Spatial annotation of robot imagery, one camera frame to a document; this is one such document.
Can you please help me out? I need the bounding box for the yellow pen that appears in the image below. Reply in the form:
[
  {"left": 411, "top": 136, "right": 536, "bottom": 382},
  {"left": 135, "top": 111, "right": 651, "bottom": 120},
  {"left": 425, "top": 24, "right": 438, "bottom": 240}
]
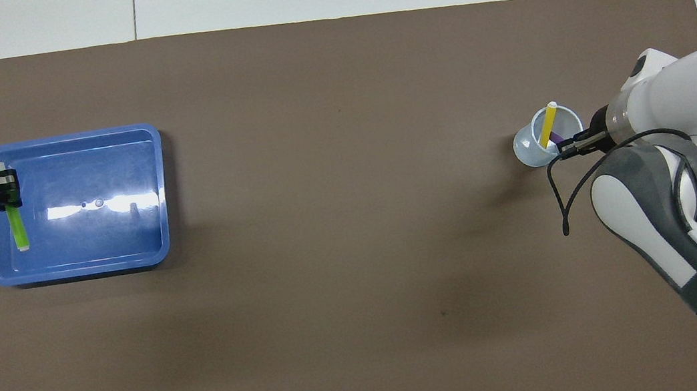
[{"left": 535, "top": 101, "right": 563, "bottom": 150}]

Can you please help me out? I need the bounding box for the brown table mat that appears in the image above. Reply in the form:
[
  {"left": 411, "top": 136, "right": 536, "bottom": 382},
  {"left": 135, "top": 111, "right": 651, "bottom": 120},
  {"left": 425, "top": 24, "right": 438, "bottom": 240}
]
[{"left": 0, "top": 0, "right": 697, "bottom": 391}]

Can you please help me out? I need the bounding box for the green pen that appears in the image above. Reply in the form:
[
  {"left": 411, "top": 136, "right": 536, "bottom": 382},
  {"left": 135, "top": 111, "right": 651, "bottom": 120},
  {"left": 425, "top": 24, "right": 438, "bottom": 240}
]
[{"left": 0, "top": 159, "right": 33, "bottom": 256}]

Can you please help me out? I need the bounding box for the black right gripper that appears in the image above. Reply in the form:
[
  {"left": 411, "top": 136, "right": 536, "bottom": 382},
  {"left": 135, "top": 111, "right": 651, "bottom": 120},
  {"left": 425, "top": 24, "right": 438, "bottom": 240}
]
[{"left": 553, "top": 105, "right": 620, "bottom": 161}]

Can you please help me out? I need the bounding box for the blue plastic tray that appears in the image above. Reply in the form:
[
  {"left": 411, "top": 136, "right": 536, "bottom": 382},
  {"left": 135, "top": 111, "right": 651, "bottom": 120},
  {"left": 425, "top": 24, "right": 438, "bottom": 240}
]
[{"left": 0, "top": 121, "right": 178, "bottom": 289}]

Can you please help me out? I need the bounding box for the translucent plastic cup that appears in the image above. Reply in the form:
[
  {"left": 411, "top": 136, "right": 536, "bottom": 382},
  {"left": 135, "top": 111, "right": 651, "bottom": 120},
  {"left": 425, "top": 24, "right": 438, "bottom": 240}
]
[{"left": 508, "top": 103, "right": 588, "bottom": 171}]

